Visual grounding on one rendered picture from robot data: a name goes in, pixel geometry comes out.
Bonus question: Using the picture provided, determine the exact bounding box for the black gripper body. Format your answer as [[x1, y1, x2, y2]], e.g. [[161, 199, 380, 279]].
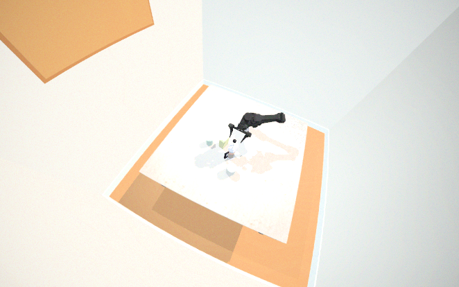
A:
[[228, 120, 252, 137]]

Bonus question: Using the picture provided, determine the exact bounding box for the glass french press with black handle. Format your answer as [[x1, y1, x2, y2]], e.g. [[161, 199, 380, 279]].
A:
[[224, 139, 236, 160]]

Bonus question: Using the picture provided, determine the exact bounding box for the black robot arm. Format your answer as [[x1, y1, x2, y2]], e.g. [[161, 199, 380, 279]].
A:
[[237, 112, 286, 130]]

